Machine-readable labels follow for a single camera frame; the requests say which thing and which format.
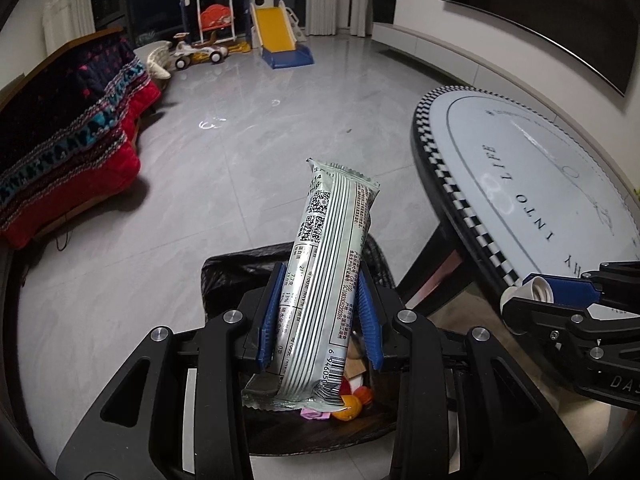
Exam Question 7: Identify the orange toy ball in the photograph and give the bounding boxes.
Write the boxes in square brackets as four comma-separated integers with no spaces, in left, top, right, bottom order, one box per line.
[332,395,362,422]

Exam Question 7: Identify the silver snack wrapper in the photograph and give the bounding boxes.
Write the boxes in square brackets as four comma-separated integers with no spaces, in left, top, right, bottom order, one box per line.
[241,157,383,413]

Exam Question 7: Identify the toy ride-on car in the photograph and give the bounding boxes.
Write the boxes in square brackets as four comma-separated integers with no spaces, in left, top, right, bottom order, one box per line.
[170,32,230,70]

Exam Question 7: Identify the toy swing set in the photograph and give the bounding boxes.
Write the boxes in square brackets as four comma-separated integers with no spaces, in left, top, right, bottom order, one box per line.
[181,0,251,53]

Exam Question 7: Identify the small white cup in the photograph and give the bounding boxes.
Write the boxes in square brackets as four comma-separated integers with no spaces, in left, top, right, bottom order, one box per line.
[500,275,556,311]

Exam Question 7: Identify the black-bagged trash bin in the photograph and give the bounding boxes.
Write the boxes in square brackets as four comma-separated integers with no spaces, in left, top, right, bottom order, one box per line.
[200,242,401,458]

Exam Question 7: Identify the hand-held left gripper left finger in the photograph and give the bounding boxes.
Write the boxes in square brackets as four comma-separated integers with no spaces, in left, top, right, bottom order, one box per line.
[55,261,288,480]

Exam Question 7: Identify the round checkered-edge table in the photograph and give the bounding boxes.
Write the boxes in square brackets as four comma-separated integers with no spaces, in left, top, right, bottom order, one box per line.
[395,85,640,321]

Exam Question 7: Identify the black wall television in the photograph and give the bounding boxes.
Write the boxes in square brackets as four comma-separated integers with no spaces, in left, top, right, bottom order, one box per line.
[439,0,628,97]

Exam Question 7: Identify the yellow toy slide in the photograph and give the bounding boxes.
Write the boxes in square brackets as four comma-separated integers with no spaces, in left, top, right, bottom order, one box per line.
[248,0,316,70]

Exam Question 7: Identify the long grey tv cabinet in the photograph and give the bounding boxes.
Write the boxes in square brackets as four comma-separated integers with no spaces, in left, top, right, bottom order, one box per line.
[372,22,640,126]

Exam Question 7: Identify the patterned knit blanket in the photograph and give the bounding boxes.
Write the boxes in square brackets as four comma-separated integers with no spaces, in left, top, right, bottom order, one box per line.
[0,35,151,231]

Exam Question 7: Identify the white basket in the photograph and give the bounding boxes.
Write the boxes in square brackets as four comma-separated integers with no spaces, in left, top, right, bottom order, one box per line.
[147,41,173,81]

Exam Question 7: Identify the wooden sofa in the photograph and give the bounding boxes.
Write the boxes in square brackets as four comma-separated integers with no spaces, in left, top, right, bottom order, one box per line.
[0,26,126,96]

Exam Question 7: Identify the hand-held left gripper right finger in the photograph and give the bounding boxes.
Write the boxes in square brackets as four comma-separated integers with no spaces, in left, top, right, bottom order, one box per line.
[357,275,588,480]

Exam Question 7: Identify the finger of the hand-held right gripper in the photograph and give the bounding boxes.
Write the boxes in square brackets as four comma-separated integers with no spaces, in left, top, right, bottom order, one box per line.
[501,296,601,347]
[522,260,640,307]

